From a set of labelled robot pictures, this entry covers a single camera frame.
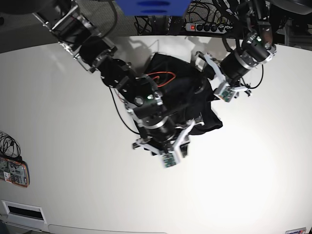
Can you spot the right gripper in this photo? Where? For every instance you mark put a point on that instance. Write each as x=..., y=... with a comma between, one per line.
x=162, y=130

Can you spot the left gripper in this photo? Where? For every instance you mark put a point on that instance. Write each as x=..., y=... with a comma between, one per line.
x=230, y=66

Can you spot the black T-shirt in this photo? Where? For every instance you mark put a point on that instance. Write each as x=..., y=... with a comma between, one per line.
x=186, y=91

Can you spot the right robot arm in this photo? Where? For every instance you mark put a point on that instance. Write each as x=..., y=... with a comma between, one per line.
x=143, y=96

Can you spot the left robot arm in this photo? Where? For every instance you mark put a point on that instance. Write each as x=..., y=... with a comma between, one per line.
x=257, y=47

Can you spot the white power strip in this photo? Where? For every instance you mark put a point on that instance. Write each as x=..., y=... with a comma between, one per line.
x=208, y=28

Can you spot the blue plastic bin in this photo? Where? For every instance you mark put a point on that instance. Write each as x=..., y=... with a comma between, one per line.
x=153, y=7

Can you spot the card at table edge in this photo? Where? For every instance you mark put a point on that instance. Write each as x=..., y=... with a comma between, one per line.
x=297, y=231

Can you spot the orange electronics case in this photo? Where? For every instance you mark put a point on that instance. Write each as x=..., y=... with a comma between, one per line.
x=14, y=172

